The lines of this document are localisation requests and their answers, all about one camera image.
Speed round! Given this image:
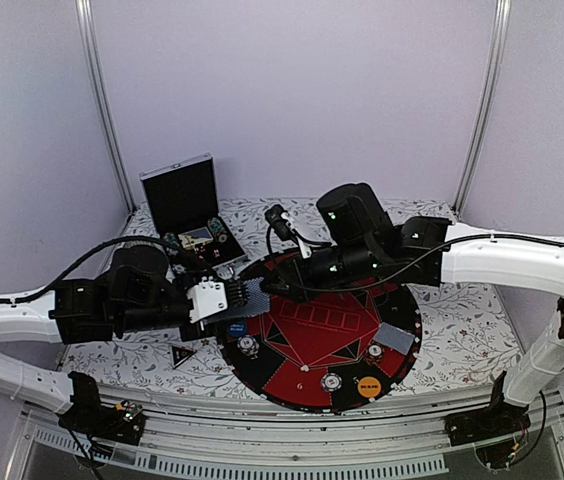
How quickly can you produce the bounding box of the boxed playing card deck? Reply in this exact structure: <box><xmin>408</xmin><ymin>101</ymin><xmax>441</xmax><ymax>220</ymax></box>
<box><xmin>178</xmin><ymin>227</ymin><xmax>214</xmax><ymax>249</ymax></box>

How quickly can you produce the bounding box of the left aluminium frame post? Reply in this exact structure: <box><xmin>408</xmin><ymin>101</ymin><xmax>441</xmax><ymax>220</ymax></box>
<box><xmin>75</xmin><ymin>0</ymin><xmax>137</xmax><ymax>214</ymax></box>

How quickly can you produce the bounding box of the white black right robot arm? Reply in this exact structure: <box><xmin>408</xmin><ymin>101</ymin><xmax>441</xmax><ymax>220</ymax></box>
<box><xmin>265</xmin><ymin>183</ymin><xmax>564</xmax><ymax>436</ymax></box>

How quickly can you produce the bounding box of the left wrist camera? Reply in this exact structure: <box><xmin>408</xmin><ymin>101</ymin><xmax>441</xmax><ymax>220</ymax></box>
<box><xmin>186</xmin><ymin>277</ymin><xmax>228</xmax><ymax>324</ymax></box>

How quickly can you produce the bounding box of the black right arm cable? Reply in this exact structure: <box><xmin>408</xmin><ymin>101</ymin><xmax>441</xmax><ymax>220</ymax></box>
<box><xmin>281</xmin><ymin>230</ymin><xmax>564</xmax><ymax>296</ymax></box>

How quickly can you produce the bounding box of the black triangular card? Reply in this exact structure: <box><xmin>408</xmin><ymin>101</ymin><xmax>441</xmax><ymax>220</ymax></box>
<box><xmin>171</xmin><ymin>346</ymin><xmax>196</xmax><ymax>369</ymax></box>

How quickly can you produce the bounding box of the orange big blind button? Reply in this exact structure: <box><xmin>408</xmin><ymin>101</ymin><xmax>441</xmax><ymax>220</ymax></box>
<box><xmin>357</xmin><ymin>376</ymin><xmax>382</xmax><ymax>399</ymax></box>

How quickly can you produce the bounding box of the aluminium front rail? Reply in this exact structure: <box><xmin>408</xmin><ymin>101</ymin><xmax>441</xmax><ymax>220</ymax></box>
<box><xmin>5</xmin><ymin>387</ymin><xmax>564</xmax><ymax>479</ymax></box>

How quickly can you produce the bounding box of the aluminium poker chip case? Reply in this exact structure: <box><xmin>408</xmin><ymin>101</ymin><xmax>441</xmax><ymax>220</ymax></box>
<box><xmin>140</xmin><ymin>153</ymin><xmax>246</xmax><ymax>267</ymax></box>

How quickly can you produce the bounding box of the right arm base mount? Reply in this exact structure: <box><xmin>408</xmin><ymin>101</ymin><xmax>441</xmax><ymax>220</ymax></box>
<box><xmin>444</xmin><ymin>400</ymin><xmax>530</xmax><ymax>470</ymax></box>

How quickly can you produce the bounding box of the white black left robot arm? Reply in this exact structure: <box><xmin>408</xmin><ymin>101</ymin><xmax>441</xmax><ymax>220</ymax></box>
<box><xmin>0</xmin><ymin>245</ymin><xmax>242</xmax><ymax>434</ymax></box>

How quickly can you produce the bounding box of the round red black poker mat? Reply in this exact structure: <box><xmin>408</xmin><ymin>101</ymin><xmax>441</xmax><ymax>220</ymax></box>
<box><xmin>218</xmin><ymin>281</ymin><xmax>422</xmax><ymax>413</ymax></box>

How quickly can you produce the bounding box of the aluminium frame post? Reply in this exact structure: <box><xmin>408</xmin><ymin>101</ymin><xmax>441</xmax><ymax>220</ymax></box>
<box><xmin>75</xmin><ymin>0</ymin><xmax>137</xmax><ymax>214</ymax></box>
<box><xmin>452</xmin><ymin>0</ymin><xmax>512</xmax><ymax>217</ymax></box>

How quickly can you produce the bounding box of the blue small blind button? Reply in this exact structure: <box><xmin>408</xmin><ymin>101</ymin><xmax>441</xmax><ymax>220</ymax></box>
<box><xmin>226</xmin><ymin>321</ymin><xmax>248</xmax><ymax>338</ymax></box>

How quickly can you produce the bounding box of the right poker chip row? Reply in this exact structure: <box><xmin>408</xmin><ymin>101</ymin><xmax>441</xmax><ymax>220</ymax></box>
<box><xmin>207</xmin><ymin>217</ymin><xmax>229</xmax><ymax>243</ymax></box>

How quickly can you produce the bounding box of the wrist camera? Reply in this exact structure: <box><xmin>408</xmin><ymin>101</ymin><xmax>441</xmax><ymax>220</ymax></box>
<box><xmin>264</xmin><ymin>204</ymin><xmax>312</xmax><ymax>259</ymax></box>
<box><xmin>186</xmin><ymin>277</ymin><xmax>228</xmax><ymax>324</ymax></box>

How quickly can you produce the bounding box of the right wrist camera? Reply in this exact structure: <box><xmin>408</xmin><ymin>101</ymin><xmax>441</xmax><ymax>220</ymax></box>
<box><xmin>264</xmin><ymin>204</ymin><xmax>312</xmax><ymax>259</ymax></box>

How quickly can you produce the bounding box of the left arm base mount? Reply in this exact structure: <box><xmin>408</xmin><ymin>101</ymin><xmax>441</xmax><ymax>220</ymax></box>
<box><xmin>58</xmin><ymin>372</ymin><xmax>146</xmax><ymax>446</ymax></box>

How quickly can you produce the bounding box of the single blue playing card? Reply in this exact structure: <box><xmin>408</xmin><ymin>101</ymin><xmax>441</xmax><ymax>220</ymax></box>
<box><xmin>373</xmin><ymin>322</ymin><xmax>415</xmax><ymax>355</ymax></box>

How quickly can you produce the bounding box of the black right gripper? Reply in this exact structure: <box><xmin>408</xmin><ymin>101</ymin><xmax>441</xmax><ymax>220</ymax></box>
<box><xmin>259</xmin><ymin>239</ymin><xmax>381</xmax><ymax>305</ymax></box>

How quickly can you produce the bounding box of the right aluminium frame post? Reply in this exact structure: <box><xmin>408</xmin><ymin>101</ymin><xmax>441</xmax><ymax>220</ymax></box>
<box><xmin>452</xmin><ymin>0</ymin><xmax>512</xmax><ymax>217</ymax></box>

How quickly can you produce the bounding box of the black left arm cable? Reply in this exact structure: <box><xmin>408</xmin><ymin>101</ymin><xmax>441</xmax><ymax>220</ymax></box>
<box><xmin>0</xmin><ymin>234</ymin><xmax>213</xmax><ymax>306</ymax></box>

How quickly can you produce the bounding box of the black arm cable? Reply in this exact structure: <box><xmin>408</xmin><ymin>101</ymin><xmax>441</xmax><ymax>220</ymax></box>
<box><xmin>0</xmin><ymin>234</ymin><xmax>213</xmax><ymax>306</ymax></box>
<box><xmin>281</xmin><ymin>230</ymin><xmax>564</xmax><ymax>296</ymax></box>

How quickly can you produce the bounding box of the red poker chip stack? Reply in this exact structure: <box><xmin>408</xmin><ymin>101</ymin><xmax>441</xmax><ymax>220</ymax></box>
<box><xmin>364</xmin><ymin>343</ymin><xmax>385</xmax><ymax>365</ymax></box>

